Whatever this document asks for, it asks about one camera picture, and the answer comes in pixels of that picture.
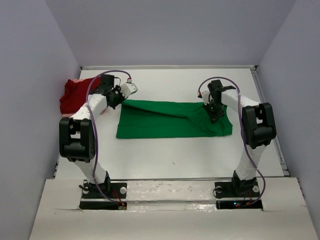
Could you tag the folded pink t shirt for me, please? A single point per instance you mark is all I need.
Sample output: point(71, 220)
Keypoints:
point(67, 113)

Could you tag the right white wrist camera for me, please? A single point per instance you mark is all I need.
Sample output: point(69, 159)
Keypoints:
point(205, 96)

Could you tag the folded dark red t shirt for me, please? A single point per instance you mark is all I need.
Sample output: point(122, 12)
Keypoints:
point(77, 95)

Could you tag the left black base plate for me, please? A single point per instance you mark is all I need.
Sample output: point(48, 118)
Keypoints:
point(113, 200)

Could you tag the green t shirt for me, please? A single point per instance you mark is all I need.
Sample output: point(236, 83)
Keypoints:
point(145, 119)

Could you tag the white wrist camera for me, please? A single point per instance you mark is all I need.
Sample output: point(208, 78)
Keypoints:
point(128, 88)
point(205, 96)

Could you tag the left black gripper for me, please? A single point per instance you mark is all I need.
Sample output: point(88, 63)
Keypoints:
point(122, 98)

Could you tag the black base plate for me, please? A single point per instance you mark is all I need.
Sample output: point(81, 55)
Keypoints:
point(113, 200)
point(230, 199)

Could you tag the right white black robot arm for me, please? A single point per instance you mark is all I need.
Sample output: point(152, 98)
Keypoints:
point(257, 130)

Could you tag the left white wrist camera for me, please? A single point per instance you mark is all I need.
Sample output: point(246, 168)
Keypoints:
point(128, 88)

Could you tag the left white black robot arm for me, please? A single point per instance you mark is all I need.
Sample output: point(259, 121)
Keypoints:
point(78, 135)

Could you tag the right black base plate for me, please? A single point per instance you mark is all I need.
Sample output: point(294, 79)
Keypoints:
point(230, 199)

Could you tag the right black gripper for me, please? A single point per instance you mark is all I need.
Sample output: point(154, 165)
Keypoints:
point(214, 117)

